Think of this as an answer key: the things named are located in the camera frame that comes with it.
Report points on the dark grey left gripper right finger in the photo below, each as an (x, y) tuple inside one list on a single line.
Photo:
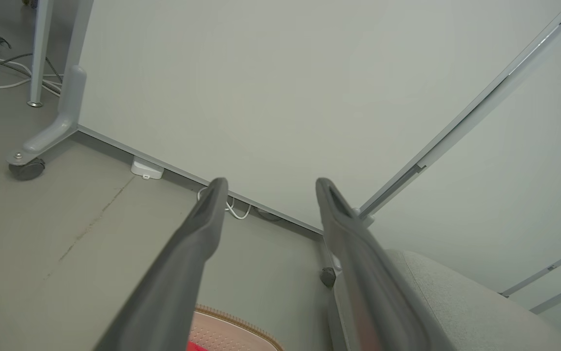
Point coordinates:
[(363, 282)]

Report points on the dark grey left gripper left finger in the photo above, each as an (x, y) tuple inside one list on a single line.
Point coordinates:
[(178, 282)]

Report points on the red garment with white trim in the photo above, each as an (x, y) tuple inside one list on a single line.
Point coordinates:
[(193, 347)]

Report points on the grey fabric sofa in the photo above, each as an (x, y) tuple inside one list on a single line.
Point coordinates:
[(455, 302)]

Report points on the beige perforated laundry basket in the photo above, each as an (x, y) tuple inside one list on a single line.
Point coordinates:
[(234, 334)]

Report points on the white plastic power box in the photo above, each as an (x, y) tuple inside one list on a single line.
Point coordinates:
[(146, 168)]

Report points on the grey partition leg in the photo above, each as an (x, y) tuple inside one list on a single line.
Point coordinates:
[(72, 97)]

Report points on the large white partition panel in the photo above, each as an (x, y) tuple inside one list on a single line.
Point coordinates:
[(261, 73)]

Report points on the grey metal table leg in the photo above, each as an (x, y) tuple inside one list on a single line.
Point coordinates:
[(39, 48)]

